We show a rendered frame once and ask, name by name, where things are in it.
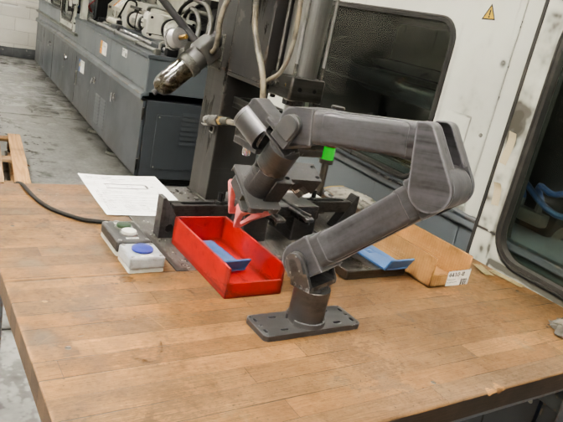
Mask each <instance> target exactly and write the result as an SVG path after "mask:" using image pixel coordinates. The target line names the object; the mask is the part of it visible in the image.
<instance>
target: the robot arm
mask: <svg viewBox="0 0 563 422"><path fill-rule="evenodd" d="M234 124H235V125H236V127H237V128H238V129H239V131H240V132H241V134H242V135H243V136H244V138H245V139H246V140H247V141H248V142H249V144H250V145H251V147H252V148H253V149H255V150H258V149H263V150H262V152H261V154H260V155H259V157H258V158H257V159H256V161H255V162H254V164H253V165H252V166H250V165H240V164H235V165H234V166H233V168H232V169H231V171H234V172H235V176H234V177H233V179H230V180H229V181H228V194H229V207H228V213H229V214H235V219H234V224H233V227H234V228H240V227H242V226H244V225H246V224H248V223H249V222H251V221H253V220H256V219H260V218H264V217H266V216H269V215H271V214H277V213H278V212H279V211H280V209H281V207H280V204H279V203H278V202H280V201H281V200H282V198H283V197H284V195H285V194H286V193H287V191H288V190H290V191H291V190H292V191H293V192H294V194H295V195H296V196H297V197H298V198H300V197H302V196H303V195H305V194H308V193H310V194H311V193H313V192H314V191H315V190H316V188H317V187H318V186H319V184H320V183H321V182H322V180H321V178H320V177H319V175H318V171H317V169H316V168H315V166H314V164H311V163H303V162H296V160H297V159H298V158H299V156H300V152H299V149H298V148H307V147H311V146H316V145H321V146H327V147H342V148H348V149H352V150H357V151H362V152H372V153H377V154H382V155H387V156H392V157H399V158H402V159H405V160H410V161H411V170H410V176H409V178H407V179H406V180H404V181H402V183H403V186H401V187H400V188H397V189H396V190H395V191H393V192H392V193H391V194H389V195H387V196H386V197H384V198H382V199H380V200H379V201H377V202H375V203H372V204H371V205H370V206H368V207H366V208H364V209H362V210H360V211H358V212H357V213H356V214H353V215H351V216H349V217H347V218H346V219H344V220H342V221H340V222H339V223H337V224H335V225H333V226H331V227H329V228H327V229H324V230H322V231H320V232H317V233H315V234H310V235H306V236H303V237H302V238H300V239H299V240H297V241H295V242H293V243H291V244H290V245H288V246H287V247H286V248H285V250H284V252H283V256H282V262H283V265H284V268H285V270H286V272H287V276H288V277H290V280H291V283H290V285H292V286H294V287H293V292H292V298H291V302H290V306H289V307H288V308H287V310H286V311H276V312H268V313H261V314H254V315H249V316H247V318H246V324H247V325H248V326H249V327H250V328H251V329H252V330H253V331H254V332H255V333H256V335H257V336H258V337H259V338H260V339H261V340H262V341H264V342H275V341H281V340H287V339H293V338H299V337H310V336H316V335H321V334H327V333H333V332H343V331H349V330H355V329H358V327H359V321H358V320H356V319H355V318H354V317H353V316H351V315H350V314H349V313H348V312H346V311H345V310H344V309H343V308H342V307H341V306H336V305H333V306H328V300H329V297H330V293H331V288H330V287H329V286H330V285H332V284H334V283H336V280H337V276H336V273H335V269H334V267H335V266H337V265H341V264H342V263H343V262H342V260H345V259H347V258H348V257H349V256H351V255H353V254H356V253H357V252H359V251H361V250H363V249H365V248H367V247H369V246H371V245H372V244H375V243H377V242H380V241H381V240H382V239H385V238H387V237H389V236H391V235H392V234H395V233H397V232H399V231H401V230H403V229H407V227H409V226H411V225H413V224H416V223H418V222H420V221H422V220H425V219H428V218H430V217H431V216H433V215H440V214H443V213H445V212H446V211H448V210H450V209H452V208H455V207H456V206H459V205H462V204H464V203H466V202H467V201H468V200H469V199H470V198H471V197H472V195H473V192H474V189H475V182H474V178H473V173H472V170H471V167H470V164H469V161H468V158H467V153H466V150H465V147H464V144H463V141H462V136H461V133H460V130H459V127H458V125H457V124H456V123H455V122H452V121H436V122H434V121H413V120H405V119H398V118H392V117H385V116H372V115H365V114H359V113H352V112H347V111H336V110H335V109H328V108H321V107H298V106H292V107H289V108H287V109H285V110H284V111H283V112H282V114H281V113H280V112H279V110H278V109H277V108H276V107H275V106H274V105H273V103H272V102H271V101H270V100H269V99H267V98H253V99H252V100H251V102H250V103H249V104H248V105H247V106H245V107H244V108H242V109H241V110H240V111H239V112H238V113H237V115H236V116H235V119H234ZM235 197H236V198H237V201H238V204H237V205H236V206H235ZM234 206H235V207H234ZM247 214H250V216H249V217H247V218H246V219H244V220H242V221H241V219H242V218H243V216H246V215H247Z"/></svg>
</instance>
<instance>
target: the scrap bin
mask: <svg viewBox="0 0 563 422"><path fill-rule="evenodd" d="M233 224H234V222H233V221H232V220H231V219H229V218H228V217H227V216H180V217H175V221H174V226H173V237H172V244H173V245H174V246H175V247H176V248H177V249H178V250H179V252H180V253H181V254H182V255H183V256H184V257H185V258H186V259H187V260H188V261H189V262H190V263H191V264H192V266H193V267H194V268H195V269H196V270H197V271H198V272H199V273H200V274H201V275H202V276H203V277H204V278H205V279H206V280H207V281H208V282H209V283H210V284H211V285H212V286H213V287H214V288H215V289H216V291H217V292H218V293H219V294H220V295H221V296H222V297H223V298H224V299H230V298H239V297H247V296H264V295H273V294H280V293H281V288H282V282H283V278H284V274H285V268H284V265H283V262H282V261H280V260H279V259H278V258H277V257H275V256H274V254H272V253H271V252H270V251H269V250H267V249H266V248H265V247H264V246H262V245H261V244H260V243H258V242H257V241H256V240H255V239H253V238H252V237H251V236H250V235H248V234H247V233H246V232H245V231H244V230H243V229H242V228H234V227H233ZM203 240H212V241H214V242H215V243H216V244H217V245H219V246H220V247H221V248H222V249H224V250H225V251H226V252H228V253H229V254H230V255H232V256H233V257H234V258H235V259H237V260H243V259H251V262H250V263H249V264H248V266H246V268H245V270H236V271H232V269H231V268H230V267H229V266H228V265H227V264H226V263H225V262H224V261H223V260H222V259H221V258H220V257H219V256H218V255H217V254H216V253H215V252H214V251H213V250H212V249H211V248H210V247H209V246H208V245H207V244H206V243H205V242H204V241H203Z"/></svg>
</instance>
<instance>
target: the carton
mask: <svg viewBox="0 0 563 422"><path fill-rule="evenodd" d="M372 245H373V246H374V247H376V248H378V249H379V250H381V251H383V252H385V253H386V254H387V255H389V256H391V257H392V258H394V259H396V260H405V259H415V260H414V261H413V262H412V263H411V264H410V265H409V266H408V268H407V269H405V273H406V274H407V275H409V276H411V277H412V278H414V279H415V280H417V281H419V282H420V283H421V284H422V285H424V286H426V287H428V288H431V287H439V286H456V285H464V284H467V281H468V278H469V276H470V273H471V269H469V268H470V265H471V263H472V260H473V256H472V255H470V254H468V253H466V252H465V251H463V250H460V249H459V248H457V247H456V246H454V245H452V244H449V243H447V242H446V241H445V240H443V239H440V238H438V237H437V236H435V235H434V234H431V233H429V232H428V231H426V230H424V229H422V228H420V227H419V226H417V225H415V224H413V225H411V226H409V227H407V229H403V230H401V231H399V232H397V233H395V234H392V235H391V236H389V237H387V238H385V239H382V240H381V241H380V242H377V243H375V244H372Z"/></svg>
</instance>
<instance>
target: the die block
mask: <svg viewBox="0 0 563 422"><path fill-rule="evenodd" d="M305 212H307V213H309V214H311V215H312V217H313V219H314V222H313V223H310V225H307V224H305V223H303V222H301V221H299V220H297V219H295V218H294V217H292V216H291V215H290V213H291V211H279V212H278V214H280V215H281V216H282V217H283V218H284V219H285V220H286V222H285V223H278V224H276V226H274V225H273V224H272V223H271V222H270V220H269V225H270V226H271V227H272V228H274V229H275V230H277V231H278V232H279V233H281V234H282V235H283V236H285V237H286V238H287V239H289V240H298V239H300V238H302V237H303V236H306V235H310V234H312V233H313V230H314V225H315V222H316V218H317V214H318V211H305ZM267 224H268V219H267V218H265V217H264V218H260V219H256V220H253V221H251V222H249V223H248V224H246V225H244V226H242V227H241V228H242V229H243V230H244V231H245V232H246V233H247V234H248V235H250V236H251V237H252V238H253V239H255V240H256V241H264V240H265V236H266V228H267Z"/></svg>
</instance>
